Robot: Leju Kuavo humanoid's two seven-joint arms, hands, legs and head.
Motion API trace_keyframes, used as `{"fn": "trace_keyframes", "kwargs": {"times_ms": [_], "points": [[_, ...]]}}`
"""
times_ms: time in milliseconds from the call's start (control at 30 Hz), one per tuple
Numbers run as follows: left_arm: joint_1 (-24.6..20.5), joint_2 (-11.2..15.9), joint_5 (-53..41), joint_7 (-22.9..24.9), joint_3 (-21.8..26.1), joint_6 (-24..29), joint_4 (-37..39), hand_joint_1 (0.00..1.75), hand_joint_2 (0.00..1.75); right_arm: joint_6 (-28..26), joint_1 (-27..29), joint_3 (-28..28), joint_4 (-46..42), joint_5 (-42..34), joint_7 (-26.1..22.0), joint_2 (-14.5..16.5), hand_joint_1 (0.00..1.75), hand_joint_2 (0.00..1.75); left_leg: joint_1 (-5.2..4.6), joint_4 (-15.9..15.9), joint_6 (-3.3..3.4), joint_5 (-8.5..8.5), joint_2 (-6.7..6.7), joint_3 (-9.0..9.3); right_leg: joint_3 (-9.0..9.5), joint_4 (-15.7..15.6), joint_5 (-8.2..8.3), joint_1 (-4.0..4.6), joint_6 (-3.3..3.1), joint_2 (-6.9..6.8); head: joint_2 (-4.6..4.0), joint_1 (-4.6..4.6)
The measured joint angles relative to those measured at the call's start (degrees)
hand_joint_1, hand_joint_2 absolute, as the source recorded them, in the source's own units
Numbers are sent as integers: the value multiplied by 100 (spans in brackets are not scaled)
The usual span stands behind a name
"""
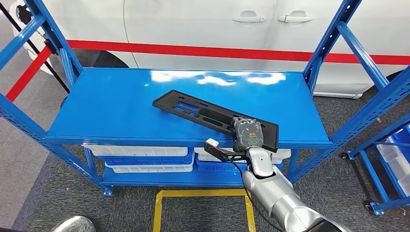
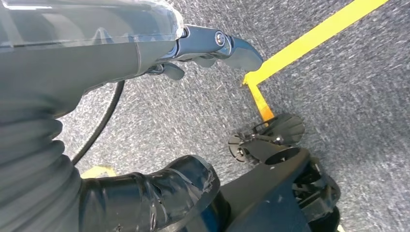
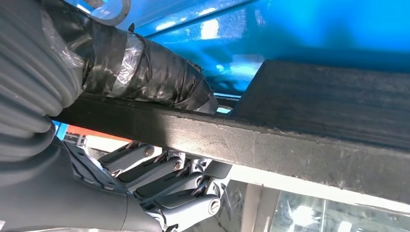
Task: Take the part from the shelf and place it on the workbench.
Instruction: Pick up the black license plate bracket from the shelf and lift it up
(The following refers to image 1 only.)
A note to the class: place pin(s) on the black camera mounting bracket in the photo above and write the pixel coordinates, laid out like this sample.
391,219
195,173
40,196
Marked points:
224,153

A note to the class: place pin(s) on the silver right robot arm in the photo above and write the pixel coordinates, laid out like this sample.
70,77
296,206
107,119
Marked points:
275,192

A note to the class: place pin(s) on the white car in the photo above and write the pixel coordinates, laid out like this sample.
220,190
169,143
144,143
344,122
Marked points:
192,25

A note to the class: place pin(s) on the black plastic panel part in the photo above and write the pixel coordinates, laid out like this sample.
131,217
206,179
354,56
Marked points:
270,136

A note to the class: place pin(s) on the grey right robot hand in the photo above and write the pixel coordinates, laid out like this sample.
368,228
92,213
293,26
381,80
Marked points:
248,134

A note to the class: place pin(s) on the red barrier belt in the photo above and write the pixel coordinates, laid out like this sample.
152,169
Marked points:
29,75
192,51

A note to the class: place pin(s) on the blue plastic bin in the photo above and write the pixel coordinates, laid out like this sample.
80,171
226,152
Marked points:
211,166
147,161

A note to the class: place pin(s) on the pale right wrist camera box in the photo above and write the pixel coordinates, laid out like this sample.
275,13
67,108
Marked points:
212,142

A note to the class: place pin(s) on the blue metal shelf rack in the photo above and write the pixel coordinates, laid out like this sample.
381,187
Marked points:
368,146
112,109

